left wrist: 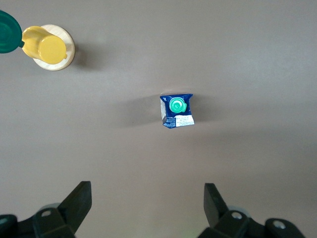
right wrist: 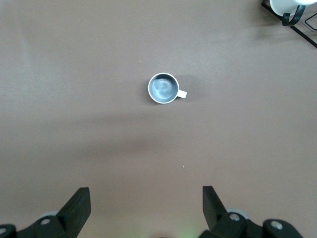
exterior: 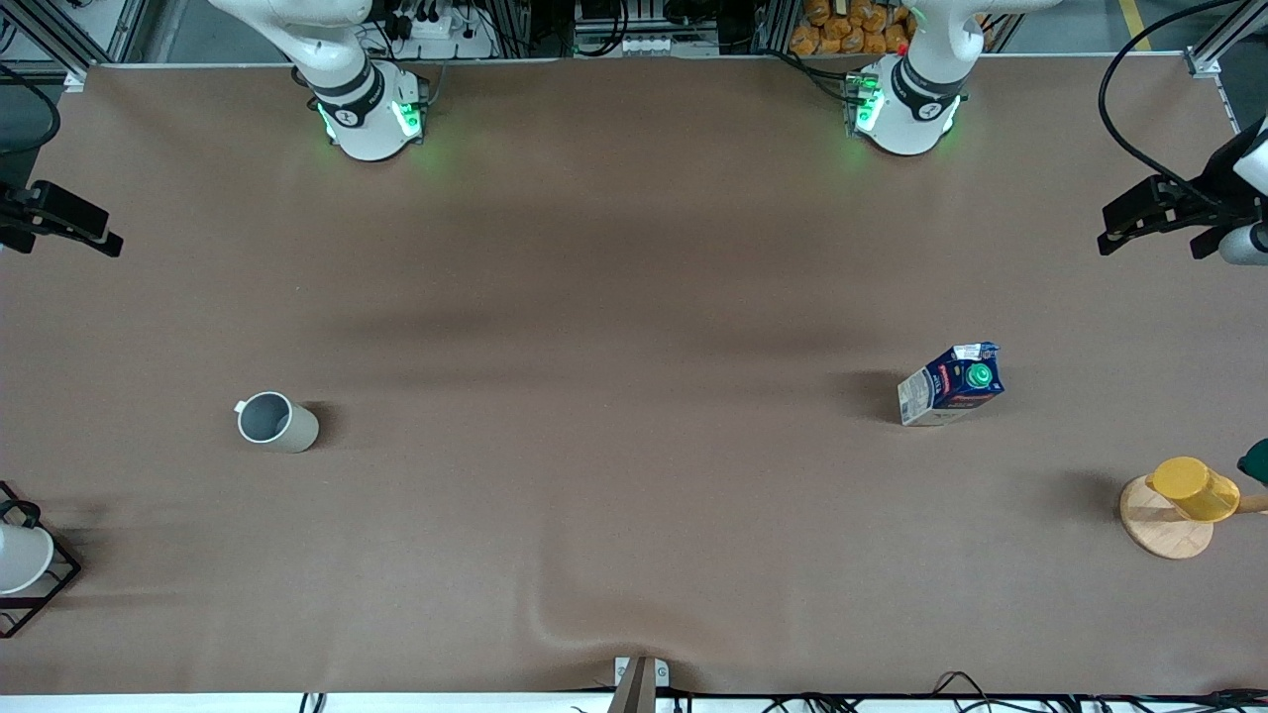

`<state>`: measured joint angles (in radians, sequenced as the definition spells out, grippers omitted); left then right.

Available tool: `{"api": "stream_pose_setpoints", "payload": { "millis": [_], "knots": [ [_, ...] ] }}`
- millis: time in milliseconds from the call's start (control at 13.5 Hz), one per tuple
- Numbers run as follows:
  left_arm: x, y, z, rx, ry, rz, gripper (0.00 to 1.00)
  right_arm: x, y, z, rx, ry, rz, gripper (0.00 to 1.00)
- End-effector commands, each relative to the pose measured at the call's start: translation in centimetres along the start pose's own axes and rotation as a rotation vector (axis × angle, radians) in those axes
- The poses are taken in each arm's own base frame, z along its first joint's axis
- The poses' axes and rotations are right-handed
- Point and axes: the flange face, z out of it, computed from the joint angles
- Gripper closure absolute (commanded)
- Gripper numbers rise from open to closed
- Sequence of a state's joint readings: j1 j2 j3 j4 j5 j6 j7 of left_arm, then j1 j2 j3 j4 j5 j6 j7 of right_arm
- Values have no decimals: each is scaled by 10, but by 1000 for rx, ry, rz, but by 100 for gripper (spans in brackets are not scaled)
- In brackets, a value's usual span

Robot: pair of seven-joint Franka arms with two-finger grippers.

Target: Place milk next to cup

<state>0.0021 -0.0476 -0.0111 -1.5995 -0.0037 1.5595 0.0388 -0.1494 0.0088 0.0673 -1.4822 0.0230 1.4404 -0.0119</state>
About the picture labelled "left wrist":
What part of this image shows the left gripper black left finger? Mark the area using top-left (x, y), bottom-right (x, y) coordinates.
top-left (0, 180), bottom-right (93, 238)

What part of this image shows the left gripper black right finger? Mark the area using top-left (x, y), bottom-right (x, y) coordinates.
top-left (198, 183), bottom-right (306, 238)

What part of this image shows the blue milk carton green cap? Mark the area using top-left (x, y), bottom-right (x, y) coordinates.
top-left (159, 93), bottom-right (195, 130)

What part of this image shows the yellow plastic cup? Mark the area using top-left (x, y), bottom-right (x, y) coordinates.
top-left (21, 26), bottom-right (68, 64)

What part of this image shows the round wooden cup stand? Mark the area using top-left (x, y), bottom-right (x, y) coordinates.
top-left (32, 24), bottom-right (75, 72)

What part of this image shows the dark green plastic cup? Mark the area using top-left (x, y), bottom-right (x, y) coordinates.
top-left (0, 9), bottom-right (25, 54)

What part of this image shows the brown table cover mat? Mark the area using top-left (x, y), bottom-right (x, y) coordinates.
top-left (0, 0), bottom-right (317, 238)

